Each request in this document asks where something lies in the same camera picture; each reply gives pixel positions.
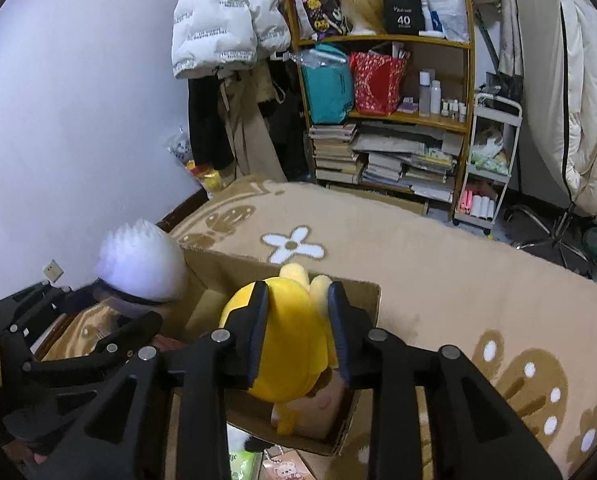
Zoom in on white-haired plush doll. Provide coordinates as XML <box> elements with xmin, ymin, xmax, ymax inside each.
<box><xmin>92</xmin><ymin>217</ymin><xmax>189</xmax><ymax>318</ymax></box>

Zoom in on white plastic bag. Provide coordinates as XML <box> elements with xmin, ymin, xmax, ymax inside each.
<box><xmin>421</xmin><ymin>0</ymin><xmax>472</xmax><ymax>43</ymax></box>

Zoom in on red patterned bag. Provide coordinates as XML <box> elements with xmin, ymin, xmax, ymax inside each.
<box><xmin>349</xmin><ymin>50</ymin><xmax>408</xmax><ymax>116</ymax></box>

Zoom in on plastic bag of toys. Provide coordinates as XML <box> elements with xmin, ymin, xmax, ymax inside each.
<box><xmin>167</xmin><ymin>127</ymin><xmax>229</xmax><ymax>201</ymax></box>

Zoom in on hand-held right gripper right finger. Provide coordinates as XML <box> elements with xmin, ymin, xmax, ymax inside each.
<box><xmin>327</xmin><ymin>281</ymin><xmax>564</xmax><ymax>480</ymax></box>

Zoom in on pile of papers and booklets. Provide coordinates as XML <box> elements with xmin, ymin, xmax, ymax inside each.
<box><xmin>351</xmin><ymin>120</ymin><xmax>464</xmax><ymax>203</ymax></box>

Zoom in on green packet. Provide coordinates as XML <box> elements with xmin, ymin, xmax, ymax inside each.
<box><xmin>227</xmin><ymin>447</ymin><xmax>264</xmax><ymax>480</ymax></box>

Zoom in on teal bag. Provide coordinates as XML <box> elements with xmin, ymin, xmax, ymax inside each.
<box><xmin>301</xmin><ymin>45</ymin><xmax>355</xmax><ymax>126</ymax></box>

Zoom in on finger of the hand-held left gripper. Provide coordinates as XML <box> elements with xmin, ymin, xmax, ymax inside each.
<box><xmin>0</xmin><ymin>281</ymin><xmax>102</xmax><ymax>363</ymax></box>
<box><xmin>3</xmin><ymin>310</ymin><xmax>164</xmax><ymax>433</ymax></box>

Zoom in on white trolley cart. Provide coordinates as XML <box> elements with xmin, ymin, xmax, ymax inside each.
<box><xmin>453</xmin><ymin>92</ymin><xmax>523</xmax><ymax>235</ymax></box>

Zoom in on black square box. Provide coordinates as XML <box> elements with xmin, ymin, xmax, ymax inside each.
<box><xmin>383</xmin><ymin>0</ymin><xmax>427</xmax><ymax>36</ymax></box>

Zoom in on clear plastic bag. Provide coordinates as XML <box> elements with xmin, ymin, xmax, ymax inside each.
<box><xmin>288</xmin><ymin>49</ymin><xmax>352</xmax><ymax>70</ymax></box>

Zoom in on green and white bag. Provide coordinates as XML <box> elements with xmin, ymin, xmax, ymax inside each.
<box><xmin>470</xmin><ymin>127</ymin><xmax>509</xmax><ymax>176</ymax></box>

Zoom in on beige trousers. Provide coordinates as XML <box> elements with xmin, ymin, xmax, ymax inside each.
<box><xmin>216</xmin><ymin>67</ymin><xmax>274</xmax><ymax>181</ymax></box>

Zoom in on dark hanging clothes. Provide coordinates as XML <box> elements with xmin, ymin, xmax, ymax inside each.
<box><xmin>258</xmin><ymin>55</ymin><xmax>312</xmax><ymax>181</ymax></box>

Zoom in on pink plastic packet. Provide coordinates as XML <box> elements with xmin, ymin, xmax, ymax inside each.
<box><xmin>262</xmin><ymin>450</ymin><xmax>304</xmax><ymax>480</ymax></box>

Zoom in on white puffer jacket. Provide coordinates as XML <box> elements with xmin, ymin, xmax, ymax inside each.
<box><xmin>171</xmin><ymin>0</ymin><xmax>292</xmax><ymax>81</ymax></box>

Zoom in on yellow plush toy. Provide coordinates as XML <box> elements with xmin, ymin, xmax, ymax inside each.
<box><xmin>220</xmin><ymin>262</ymin><xmax>342</xmax><ymax>435</ymax></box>

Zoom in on blonde wig on stand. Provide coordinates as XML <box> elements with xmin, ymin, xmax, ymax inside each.
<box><xmin>339</xmin><ymin>0</ymin><xmax>387</xmax><ymax>36</ymax></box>

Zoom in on wooden shelf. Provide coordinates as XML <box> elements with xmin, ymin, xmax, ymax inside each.
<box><xmin>283</xmin><ymin>0</ymin><xmax>477</xmax><ymax>223</ymax></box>

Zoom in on row of small bottles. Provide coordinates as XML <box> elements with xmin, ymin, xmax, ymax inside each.
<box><xmin>441</xmin><ymin>97</ymin><xmax>468</xmax><ymax>122</ymax></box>

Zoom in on beige flower-patterned blanket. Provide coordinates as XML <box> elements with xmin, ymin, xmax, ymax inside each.
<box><xmin>43</xmin><ymin>175</ymin><xmax>597</xmax><ymax>480</ymax></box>

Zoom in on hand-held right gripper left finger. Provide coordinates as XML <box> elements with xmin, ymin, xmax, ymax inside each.
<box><xmin>33</xmin><ymin>280</ymin><xmax>272</xmax><ymax>480</ymax></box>

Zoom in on cardboard box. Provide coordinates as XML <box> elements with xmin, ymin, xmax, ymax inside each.
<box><xmin>156</xmin><ymin>242</ymin><xmax>382</xmax><ymax>457</ymax></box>

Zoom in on black coat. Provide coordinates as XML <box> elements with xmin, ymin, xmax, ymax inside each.
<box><xmin>187</xmin><ymin>75</ymin><xmax>234</xmax><ymax>171</ymax></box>

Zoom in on purple printed bag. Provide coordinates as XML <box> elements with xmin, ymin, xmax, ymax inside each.
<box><xmin>288</xmin><ymin>0</ymin><xmax>349</xmax><ymax>41</ymax></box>

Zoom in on stack of books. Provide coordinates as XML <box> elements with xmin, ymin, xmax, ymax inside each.
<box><xmin>309</xmin><ymin>122</ymin><xmax>367</xmax><ymax>185</ymax></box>

